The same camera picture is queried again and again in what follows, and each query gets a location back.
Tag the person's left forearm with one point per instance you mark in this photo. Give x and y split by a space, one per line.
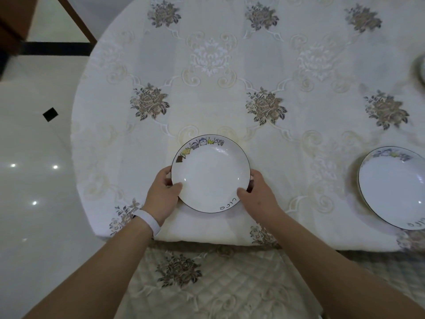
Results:
96 272

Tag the white ceramic bowl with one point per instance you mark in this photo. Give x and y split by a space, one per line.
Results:
421 68

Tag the white plate with cartoon rim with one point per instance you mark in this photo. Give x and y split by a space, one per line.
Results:
393 187
211 172

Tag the quilted floral chair cushion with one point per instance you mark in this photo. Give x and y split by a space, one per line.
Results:
215 282

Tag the person's right hand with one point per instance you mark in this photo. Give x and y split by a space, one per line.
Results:
260 200

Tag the person's left hand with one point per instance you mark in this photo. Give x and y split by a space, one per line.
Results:
160 199

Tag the person's right forearm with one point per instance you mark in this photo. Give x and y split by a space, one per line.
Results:
335 272

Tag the white wristband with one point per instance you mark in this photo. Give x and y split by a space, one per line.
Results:
148 222

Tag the white floral tablecloth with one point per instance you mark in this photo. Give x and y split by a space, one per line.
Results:
252 96

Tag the person's left thumb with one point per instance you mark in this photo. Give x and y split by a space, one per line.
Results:
174 189

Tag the brown wooden furniture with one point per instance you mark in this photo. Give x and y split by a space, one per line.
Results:
20 19

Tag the person's right thumb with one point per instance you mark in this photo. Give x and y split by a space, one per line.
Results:
243 195

